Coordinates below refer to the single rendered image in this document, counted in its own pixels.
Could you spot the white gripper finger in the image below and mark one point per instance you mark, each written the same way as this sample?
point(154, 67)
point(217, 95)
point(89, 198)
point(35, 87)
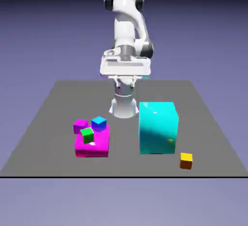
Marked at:
point(132, 82)
point(117, 82)

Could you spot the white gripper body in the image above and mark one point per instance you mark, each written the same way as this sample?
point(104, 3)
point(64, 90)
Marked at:
point(125, 67)

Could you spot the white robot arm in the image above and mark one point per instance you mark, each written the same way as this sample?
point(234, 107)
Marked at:
point(124, 28)

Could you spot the small blue cube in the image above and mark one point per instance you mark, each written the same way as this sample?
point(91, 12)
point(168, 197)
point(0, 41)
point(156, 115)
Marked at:
point(98, 123)

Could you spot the small purple cube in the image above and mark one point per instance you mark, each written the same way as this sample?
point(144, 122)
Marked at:
point(79, 125)

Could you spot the small green cube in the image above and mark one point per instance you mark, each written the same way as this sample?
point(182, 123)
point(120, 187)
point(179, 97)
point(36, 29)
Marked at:
point(87, 135)

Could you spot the small yellow cube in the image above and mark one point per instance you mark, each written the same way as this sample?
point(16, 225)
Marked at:
point(186, 160)

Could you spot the large cyan box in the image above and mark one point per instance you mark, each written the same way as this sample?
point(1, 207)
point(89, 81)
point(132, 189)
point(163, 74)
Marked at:
point(158, 128)

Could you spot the large magenta box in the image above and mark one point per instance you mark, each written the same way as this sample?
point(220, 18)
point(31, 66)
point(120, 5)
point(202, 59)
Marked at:
point(96, 142)

